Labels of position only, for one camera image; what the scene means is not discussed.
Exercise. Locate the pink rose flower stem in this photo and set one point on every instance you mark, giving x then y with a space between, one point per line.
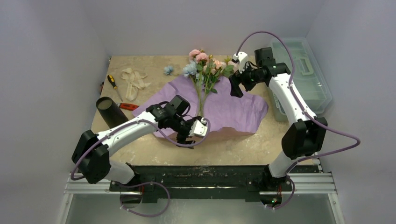
198 59

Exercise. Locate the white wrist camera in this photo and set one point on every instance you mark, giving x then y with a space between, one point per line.
199 128
239 61

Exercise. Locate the peach rose flower stem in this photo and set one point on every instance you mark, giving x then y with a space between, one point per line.
209 70

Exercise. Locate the loose blue flower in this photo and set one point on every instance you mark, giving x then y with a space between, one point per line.
168 70

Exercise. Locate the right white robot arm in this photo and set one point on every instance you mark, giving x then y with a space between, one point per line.
306 131

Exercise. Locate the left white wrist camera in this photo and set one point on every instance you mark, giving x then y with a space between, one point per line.
199 128

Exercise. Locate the red handled wrench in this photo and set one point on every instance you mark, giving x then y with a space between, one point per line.
127 106

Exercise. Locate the cream printed ribbon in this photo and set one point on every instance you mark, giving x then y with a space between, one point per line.
135 82

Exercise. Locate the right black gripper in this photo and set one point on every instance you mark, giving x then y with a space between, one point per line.
238 80

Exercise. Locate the yellow black screwdriver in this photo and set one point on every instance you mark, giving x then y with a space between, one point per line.
111 80

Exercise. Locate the green leafy flower stem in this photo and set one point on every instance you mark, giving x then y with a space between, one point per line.
229 67

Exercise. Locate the black cylindrical vase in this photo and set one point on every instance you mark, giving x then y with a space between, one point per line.
110 112

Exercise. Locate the clear plastic storage box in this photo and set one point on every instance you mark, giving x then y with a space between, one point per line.
308 76

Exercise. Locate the blue flower stem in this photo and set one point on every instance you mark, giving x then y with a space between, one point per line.
190 71

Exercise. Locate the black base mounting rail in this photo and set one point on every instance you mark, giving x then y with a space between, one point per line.
251 183

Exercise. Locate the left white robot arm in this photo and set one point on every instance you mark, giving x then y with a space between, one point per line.
93 152

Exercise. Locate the purple pink wrapping paper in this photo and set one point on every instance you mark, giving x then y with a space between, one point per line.
229 116

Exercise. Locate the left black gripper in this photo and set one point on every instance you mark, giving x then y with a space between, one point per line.
181 140

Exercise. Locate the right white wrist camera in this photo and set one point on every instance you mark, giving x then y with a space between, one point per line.
239 61

